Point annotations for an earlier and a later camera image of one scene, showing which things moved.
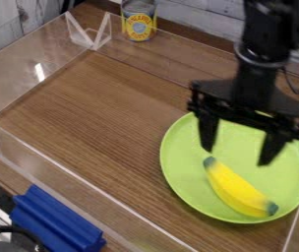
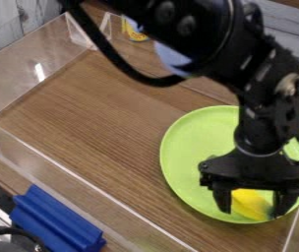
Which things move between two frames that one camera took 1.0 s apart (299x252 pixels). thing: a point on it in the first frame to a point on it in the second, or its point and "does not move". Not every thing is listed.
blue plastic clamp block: (61, 229) does not move
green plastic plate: (284, 180) does not move
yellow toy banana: (237, 192) does not move
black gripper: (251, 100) to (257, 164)
